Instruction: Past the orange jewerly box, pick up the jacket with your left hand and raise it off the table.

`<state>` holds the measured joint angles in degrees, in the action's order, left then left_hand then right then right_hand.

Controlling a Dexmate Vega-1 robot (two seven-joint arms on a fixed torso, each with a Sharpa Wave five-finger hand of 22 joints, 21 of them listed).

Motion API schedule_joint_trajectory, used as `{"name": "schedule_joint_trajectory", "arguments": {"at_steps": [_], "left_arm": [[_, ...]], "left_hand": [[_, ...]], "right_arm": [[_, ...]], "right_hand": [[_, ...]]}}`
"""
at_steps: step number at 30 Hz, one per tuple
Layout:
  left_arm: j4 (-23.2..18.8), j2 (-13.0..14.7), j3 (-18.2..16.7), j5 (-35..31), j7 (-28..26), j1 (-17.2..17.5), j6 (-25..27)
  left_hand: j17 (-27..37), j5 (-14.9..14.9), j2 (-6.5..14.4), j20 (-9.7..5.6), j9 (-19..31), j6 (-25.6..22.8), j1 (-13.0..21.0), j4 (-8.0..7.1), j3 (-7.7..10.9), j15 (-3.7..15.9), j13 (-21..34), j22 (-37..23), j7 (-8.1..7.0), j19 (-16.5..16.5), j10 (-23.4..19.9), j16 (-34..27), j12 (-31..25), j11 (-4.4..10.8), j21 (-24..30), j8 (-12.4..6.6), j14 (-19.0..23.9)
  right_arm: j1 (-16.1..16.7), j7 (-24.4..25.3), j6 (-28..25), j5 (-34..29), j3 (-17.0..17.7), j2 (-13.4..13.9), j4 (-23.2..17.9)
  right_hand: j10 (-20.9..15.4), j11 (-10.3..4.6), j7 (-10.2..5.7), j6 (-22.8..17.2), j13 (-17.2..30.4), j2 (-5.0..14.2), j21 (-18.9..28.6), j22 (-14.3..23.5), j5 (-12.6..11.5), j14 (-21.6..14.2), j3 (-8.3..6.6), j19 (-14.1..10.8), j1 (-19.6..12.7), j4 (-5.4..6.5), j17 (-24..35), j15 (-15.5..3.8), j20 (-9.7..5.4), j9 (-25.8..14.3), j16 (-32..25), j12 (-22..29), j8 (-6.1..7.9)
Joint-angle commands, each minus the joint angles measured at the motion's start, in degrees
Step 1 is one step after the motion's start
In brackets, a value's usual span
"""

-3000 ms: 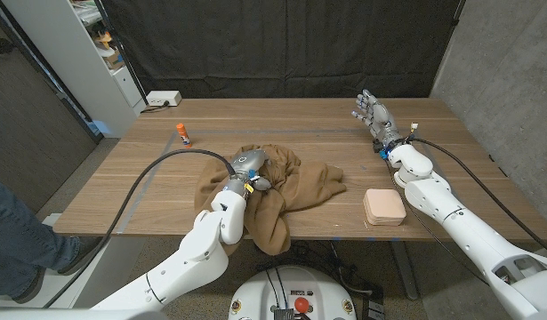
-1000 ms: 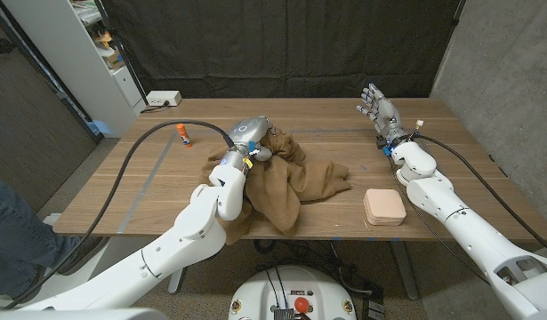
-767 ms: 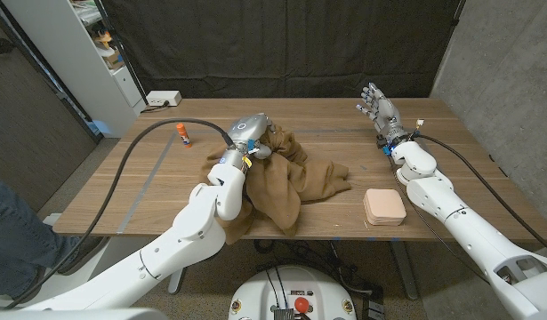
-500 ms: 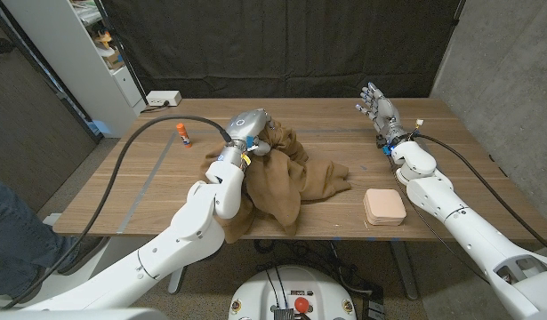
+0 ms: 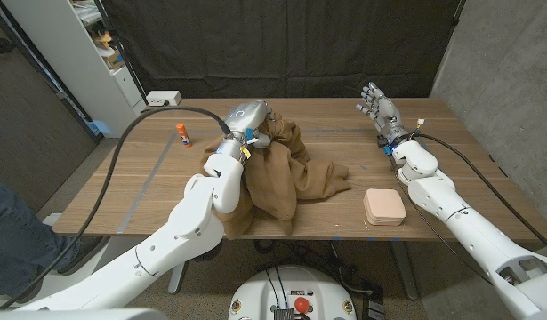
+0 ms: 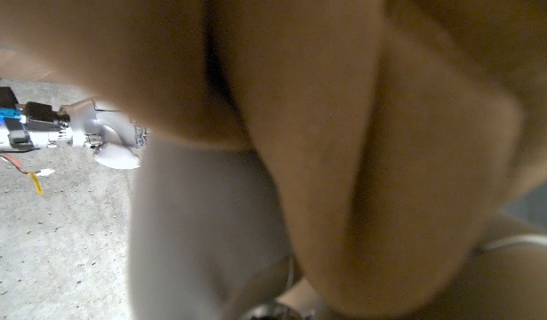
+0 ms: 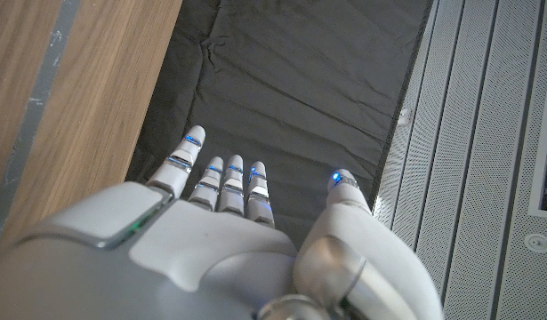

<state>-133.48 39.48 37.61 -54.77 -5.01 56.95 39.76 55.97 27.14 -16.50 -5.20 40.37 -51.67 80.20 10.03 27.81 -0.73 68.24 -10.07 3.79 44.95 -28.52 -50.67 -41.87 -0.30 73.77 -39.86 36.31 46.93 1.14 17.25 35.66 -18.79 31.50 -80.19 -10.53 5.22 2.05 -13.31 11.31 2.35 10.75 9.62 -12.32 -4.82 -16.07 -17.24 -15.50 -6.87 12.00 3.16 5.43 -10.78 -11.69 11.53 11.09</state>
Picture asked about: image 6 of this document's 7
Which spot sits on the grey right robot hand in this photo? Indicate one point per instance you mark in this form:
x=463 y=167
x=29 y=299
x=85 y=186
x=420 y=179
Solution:
x=84 y=122

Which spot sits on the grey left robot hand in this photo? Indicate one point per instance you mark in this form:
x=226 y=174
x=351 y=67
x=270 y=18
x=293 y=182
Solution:
x=197 y=231

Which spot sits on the brown fabric jacket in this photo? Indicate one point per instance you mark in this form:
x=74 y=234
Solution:
x=326 y=133

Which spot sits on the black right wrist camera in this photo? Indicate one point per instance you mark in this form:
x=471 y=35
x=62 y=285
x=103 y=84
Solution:
x=46 y=115

